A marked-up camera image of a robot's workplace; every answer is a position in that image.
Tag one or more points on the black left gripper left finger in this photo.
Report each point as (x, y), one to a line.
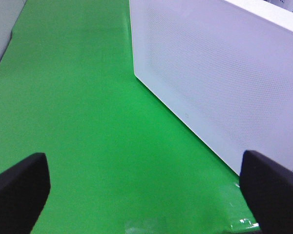
(24, 190)

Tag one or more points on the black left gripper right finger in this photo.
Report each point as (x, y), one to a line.
(267, 188)

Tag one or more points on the white microwave oven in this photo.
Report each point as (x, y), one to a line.
(279, 12)

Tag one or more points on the white microwave door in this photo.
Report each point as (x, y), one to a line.
(224, 72)

